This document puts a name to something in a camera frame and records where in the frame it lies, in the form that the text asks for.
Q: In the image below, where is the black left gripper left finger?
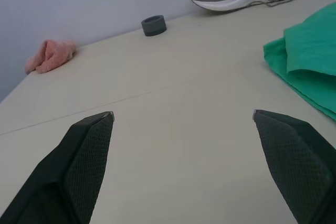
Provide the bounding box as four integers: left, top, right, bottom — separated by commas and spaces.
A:
0, 111, 116, 224

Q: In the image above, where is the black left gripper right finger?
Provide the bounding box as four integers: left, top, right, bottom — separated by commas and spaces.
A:
252, 109, 336, 224

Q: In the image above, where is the green cloth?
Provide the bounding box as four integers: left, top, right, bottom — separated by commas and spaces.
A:
263, 1, 336, 122

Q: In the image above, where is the pink fluffy cloth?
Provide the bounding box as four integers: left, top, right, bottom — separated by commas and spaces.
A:
25, 39, 78, 74

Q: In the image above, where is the dark grey ring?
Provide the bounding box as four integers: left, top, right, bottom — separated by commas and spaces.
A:
141, 14, 167, 37

